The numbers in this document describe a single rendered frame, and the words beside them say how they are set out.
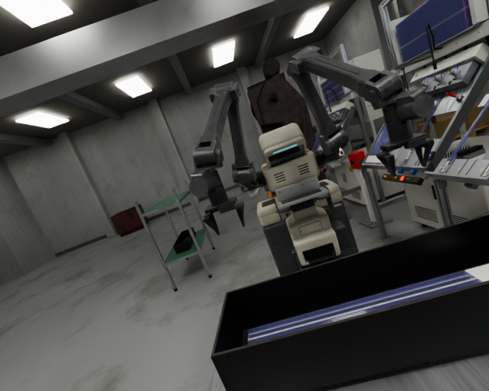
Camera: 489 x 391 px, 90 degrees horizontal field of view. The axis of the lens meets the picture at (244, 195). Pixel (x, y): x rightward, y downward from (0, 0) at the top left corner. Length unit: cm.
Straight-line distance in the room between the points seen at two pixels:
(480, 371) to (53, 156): 1109
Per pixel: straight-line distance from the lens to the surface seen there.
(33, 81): 451
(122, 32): 420
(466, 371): 52
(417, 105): 76
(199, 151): 75
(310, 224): 134
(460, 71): 208
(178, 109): 965
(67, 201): 1104
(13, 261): 1076
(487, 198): 211
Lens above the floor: 119
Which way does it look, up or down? 10 degrees down
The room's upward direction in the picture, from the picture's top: 21 degrees counter-clockwise
